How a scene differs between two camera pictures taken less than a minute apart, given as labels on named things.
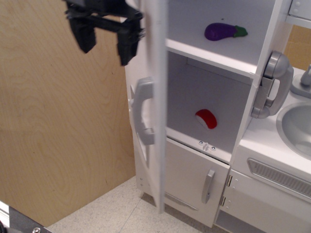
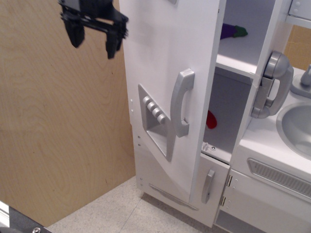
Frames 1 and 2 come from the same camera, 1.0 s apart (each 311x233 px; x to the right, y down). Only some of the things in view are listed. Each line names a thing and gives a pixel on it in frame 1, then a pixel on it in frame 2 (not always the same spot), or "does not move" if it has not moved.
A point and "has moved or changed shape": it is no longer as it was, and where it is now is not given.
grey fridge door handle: (145, 89) to (185, 82)
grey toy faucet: (301, 83) does not move
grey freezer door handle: (207, 190) does not move
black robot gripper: (117, 15) to (101, 14)
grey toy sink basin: (293, 126) does not move
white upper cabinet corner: (300, 13) does not move
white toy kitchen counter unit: (268, 190) does not move
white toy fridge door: (151, 163) has moved or changed shape
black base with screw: (20, 223) does not move
